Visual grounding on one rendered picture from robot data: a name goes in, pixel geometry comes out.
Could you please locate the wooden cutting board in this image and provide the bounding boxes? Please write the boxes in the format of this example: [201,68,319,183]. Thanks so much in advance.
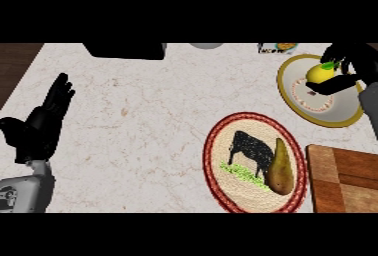
[306,143,378,214]

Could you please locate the white bowl with yellow rim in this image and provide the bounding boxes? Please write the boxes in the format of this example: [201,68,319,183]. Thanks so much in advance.
[277,53,367,129]

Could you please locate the round red-rimmed cow placemat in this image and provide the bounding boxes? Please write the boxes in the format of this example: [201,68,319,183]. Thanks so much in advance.
[201,111,311,214]

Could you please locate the small printed box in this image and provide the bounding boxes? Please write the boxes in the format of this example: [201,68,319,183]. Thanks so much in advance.
[256,42,300,56]

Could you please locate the black appliance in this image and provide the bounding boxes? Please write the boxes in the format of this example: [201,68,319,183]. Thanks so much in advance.
[82,42,169,61]

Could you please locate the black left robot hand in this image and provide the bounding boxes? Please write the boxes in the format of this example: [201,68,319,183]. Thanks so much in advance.
[0,72,77,165]

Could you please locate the brown pear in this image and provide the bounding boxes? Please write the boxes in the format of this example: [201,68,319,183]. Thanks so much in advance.
[266,137,296,196]

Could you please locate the grey round object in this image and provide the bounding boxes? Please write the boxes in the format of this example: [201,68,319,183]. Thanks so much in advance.
[188,42,226,50]

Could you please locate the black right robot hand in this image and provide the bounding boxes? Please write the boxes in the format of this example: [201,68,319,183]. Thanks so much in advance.
[305,42,378,97]

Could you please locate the yellow lemon with green leaf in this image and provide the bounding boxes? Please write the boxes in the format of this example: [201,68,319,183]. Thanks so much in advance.
[305,61,343,85]

